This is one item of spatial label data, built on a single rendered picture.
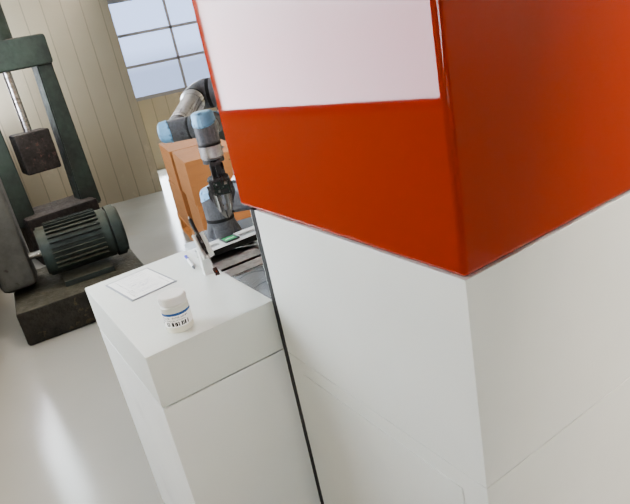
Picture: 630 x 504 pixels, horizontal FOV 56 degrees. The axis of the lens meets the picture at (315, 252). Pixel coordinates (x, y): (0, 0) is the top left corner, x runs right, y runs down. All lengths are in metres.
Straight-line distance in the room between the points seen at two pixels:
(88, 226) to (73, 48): 3.48
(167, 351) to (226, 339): 0.15
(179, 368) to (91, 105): 6.17
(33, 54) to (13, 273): 2.25
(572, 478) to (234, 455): 0.83
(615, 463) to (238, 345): 0.90
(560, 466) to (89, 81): 6.80
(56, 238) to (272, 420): 2.93
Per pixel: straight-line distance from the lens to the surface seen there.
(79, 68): 7.46
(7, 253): 4.40
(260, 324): 1.54
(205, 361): 1.50
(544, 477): 1.26
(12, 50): 5.88
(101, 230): 4.34
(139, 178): 7.60
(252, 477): 1.74
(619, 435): 1.44
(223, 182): 1.95
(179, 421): 1.55
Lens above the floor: 1.61
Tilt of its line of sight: 21 degrees down
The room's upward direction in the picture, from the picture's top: 11 degrees counter-clockwise
